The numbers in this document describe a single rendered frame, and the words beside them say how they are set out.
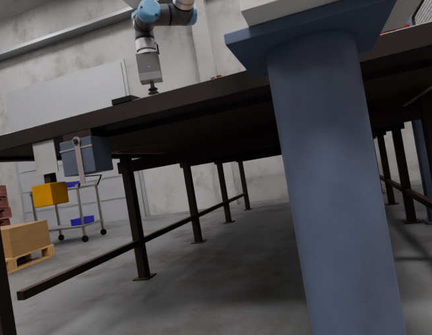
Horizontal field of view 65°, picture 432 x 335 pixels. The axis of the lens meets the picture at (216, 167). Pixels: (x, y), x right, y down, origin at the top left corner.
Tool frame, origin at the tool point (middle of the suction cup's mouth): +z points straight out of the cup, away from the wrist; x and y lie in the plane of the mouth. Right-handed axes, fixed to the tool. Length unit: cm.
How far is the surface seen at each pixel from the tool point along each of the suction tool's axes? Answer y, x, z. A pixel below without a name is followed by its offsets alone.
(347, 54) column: -40, 75, 18
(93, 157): 21.9, 16.4, 22.4
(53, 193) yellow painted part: 40, 8, 32
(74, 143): 27.6, 15.0, 16.6
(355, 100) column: -40, 75, 26
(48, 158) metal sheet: 40.8, 5.4, 19.2
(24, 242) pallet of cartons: 174, -235, 73
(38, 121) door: 304, -636, -141
